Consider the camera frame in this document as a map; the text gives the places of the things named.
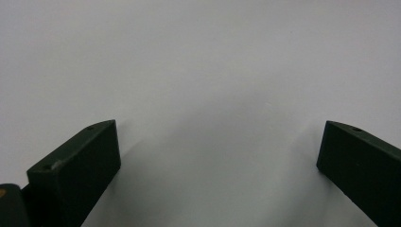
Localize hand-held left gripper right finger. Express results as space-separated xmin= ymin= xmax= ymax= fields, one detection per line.
xmin=316 ymin=120 xmax=401 ymax=227

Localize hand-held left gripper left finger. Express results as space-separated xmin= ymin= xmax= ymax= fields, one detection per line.
xmin=26 ymin=119 xmax=122 ymax=227

